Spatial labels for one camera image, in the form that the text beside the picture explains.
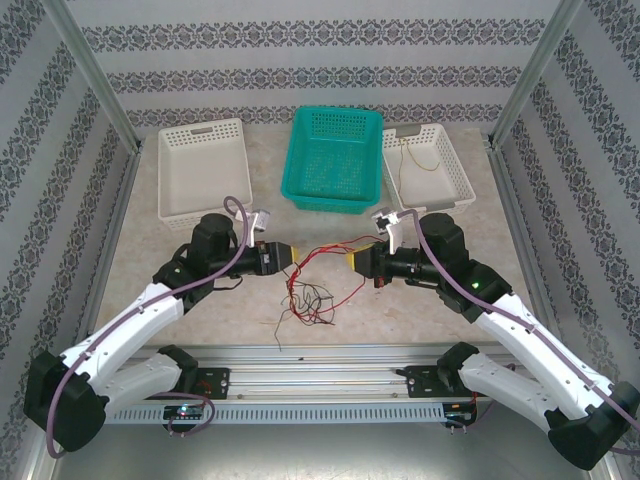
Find dark red wire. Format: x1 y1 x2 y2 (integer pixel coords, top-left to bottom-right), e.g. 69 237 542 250
289 282 370 326

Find black wire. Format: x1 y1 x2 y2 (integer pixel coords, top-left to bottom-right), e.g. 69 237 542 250
292 294 335 327
287 280 337 304
273 279 301 353

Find white basket with grey handle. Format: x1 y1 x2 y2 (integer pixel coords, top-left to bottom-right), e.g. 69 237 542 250
382 123 477 222

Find large white plastic basket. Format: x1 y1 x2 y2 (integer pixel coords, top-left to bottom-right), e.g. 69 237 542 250
157 119 255 232

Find teal plastic basket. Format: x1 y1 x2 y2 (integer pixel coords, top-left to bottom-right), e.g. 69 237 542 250
279 104 385 215

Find grey metal panel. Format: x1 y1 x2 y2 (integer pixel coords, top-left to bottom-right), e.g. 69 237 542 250
29 397 619 480

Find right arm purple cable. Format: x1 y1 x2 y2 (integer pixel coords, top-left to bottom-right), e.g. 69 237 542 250
399 208 640 456

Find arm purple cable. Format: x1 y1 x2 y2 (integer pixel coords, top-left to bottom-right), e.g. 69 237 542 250
399 208 640 456
46 195 251 459

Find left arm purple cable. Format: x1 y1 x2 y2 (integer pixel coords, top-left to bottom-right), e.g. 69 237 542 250
46 195 251 459

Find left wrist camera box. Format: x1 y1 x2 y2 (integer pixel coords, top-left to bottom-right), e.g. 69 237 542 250
248 208 271 246

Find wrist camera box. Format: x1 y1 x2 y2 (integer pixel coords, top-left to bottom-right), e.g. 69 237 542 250
248 208 271 246
370 207 416 254

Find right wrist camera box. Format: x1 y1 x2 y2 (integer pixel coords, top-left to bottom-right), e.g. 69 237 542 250
370 207 416 254

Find aluminium table side rail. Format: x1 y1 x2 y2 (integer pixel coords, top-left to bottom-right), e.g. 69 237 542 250
67 147 144 366
489 147 571 361

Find aluminium mounting rail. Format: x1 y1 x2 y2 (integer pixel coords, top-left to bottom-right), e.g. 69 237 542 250
49 343 594 401

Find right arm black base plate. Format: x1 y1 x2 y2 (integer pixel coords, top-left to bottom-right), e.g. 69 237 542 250
404 363 499 400

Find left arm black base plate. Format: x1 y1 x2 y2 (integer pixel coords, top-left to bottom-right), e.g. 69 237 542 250
139 367 231 401

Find grey slotted cable duct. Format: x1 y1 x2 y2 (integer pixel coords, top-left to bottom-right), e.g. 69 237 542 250
104 403 447 425

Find aluminium frame post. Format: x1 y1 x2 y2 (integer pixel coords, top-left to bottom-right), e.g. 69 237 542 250
42 0 144 154
488 0 587 149

